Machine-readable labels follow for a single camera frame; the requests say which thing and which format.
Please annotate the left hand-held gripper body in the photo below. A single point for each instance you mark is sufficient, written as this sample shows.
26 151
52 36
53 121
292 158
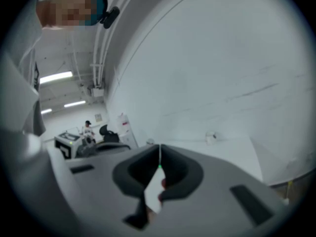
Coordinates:
67 147

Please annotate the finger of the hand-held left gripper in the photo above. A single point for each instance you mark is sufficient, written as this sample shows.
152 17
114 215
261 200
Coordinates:
112 146

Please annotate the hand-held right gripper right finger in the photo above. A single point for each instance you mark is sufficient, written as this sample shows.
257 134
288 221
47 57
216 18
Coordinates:
212 201

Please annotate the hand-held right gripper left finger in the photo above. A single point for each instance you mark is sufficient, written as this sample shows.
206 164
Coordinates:
106 194

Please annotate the black office chair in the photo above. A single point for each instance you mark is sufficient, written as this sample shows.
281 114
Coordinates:
111 136

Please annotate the white cabinet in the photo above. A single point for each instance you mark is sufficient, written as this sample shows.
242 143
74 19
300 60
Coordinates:
128 139

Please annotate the clear plastic bag red labels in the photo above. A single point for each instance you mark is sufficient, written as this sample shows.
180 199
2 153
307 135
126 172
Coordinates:
123 122

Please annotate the white ceiling light bar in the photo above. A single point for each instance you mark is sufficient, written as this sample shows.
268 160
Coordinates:
46 111
56 77
74 104

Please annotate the grey shirt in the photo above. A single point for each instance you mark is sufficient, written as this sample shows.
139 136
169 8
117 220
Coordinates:
29 107

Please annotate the white ceiling junction box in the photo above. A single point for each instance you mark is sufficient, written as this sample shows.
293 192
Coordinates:
97 92

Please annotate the white ceiling pipes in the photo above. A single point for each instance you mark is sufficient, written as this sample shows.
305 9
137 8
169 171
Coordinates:
96 75

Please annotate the person's head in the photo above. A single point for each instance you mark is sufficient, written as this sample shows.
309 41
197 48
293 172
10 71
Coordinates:
66 6

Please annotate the teal headband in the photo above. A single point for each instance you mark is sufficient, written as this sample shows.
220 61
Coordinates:
100 1

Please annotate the wall poster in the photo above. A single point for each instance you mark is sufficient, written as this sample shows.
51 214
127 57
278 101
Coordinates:
98 117

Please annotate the black head camera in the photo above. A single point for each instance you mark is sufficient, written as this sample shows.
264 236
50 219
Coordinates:
110 17

